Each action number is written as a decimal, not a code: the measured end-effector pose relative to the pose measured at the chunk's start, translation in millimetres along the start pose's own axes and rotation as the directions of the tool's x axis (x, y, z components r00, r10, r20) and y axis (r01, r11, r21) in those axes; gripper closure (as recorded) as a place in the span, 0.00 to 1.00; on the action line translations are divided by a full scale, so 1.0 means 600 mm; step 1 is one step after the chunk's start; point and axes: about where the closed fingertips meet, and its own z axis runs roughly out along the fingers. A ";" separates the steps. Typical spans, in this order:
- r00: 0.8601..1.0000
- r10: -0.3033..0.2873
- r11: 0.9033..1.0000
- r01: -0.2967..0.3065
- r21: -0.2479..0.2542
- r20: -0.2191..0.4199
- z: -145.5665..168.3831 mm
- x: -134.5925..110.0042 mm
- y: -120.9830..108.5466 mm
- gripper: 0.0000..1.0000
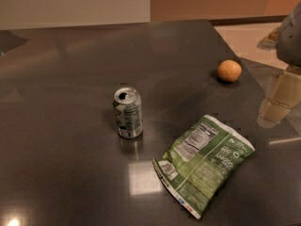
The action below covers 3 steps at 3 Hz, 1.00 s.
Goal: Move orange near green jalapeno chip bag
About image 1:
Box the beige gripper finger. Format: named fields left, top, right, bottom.
left=259, top=66, right=301, bottom=123

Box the silver green soda can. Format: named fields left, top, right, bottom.
left=113, top=87, right=143, bottom=138

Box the green jalapeno chip bag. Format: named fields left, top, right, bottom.
left=152, top=115, right=255, bottom=218

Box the orange fruit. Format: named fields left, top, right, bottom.
left=217, top=60, right=242, bottom=82

